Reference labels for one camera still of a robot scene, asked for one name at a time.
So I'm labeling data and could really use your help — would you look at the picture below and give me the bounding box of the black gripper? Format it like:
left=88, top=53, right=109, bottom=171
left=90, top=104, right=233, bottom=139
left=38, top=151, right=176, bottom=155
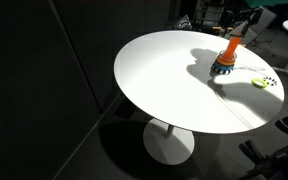
left=239, top=7, right=264, bottom=35

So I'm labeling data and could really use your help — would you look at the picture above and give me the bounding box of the orange stacking peg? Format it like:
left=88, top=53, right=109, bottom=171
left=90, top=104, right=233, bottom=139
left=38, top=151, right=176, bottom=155
left=224, top=34, right=243, bottom=58

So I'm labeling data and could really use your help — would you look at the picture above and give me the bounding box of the dark metal rack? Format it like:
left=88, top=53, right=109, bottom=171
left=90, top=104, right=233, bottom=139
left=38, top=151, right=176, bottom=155
left=192, top=0, right=248, bottom=38

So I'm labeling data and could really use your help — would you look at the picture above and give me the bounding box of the dark background gadget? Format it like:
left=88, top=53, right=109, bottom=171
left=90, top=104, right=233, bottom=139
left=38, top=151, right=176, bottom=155
left=173, top=14, right=193, bottom=32

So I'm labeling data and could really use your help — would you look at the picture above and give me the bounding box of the black clamp stand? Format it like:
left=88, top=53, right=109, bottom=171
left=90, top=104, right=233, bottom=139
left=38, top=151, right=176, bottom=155
left=238, top=115, right=288, bottom=180

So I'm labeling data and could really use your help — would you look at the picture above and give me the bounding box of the clear plastic ring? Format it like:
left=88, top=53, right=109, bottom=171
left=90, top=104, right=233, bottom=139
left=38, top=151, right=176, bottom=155
left=218, top=49, right=238, bottom=63

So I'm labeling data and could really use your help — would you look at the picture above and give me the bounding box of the teal camera mount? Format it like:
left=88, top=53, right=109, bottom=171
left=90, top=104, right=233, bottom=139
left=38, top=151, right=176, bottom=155
left=245, top=0, right=288, bottom=8

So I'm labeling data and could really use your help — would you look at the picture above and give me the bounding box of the orange beaded ring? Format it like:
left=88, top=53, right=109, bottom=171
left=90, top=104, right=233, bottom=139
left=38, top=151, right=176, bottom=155
left=216, top=56, right=237, bottom=66

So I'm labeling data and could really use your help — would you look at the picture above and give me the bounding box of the blue toothed ring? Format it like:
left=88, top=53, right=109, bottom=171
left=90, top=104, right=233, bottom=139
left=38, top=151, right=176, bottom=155
left=211, top=61, right=235, bottom=73

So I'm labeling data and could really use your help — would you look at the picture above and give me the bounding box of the large black white striped ring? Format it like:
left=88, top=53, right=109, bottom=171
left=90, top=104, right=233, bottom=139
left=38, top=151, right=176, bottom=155
left=211, top=65, right=233, bottom=76

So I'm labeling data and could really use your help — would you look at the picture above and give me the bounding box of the lime green toothed ring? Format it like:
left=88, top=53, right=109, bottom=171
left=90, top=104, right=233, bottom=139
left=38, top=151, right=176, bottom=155
left=251, top=77, right=269, bottom=90

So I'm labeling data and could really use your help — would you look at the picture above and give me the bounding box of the small black white striped ring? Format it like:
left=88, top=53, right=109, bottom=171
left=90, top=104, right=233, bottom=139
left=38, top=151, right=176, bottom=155
left=263, top=76, right=278, bottom=86

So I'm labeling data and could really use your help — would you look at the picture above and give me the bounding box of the white table pedestal base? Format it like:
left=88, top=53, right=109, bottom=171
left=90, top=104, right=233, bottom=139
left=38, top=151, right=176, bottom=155
left=142, top=118, right=196, bottom=166

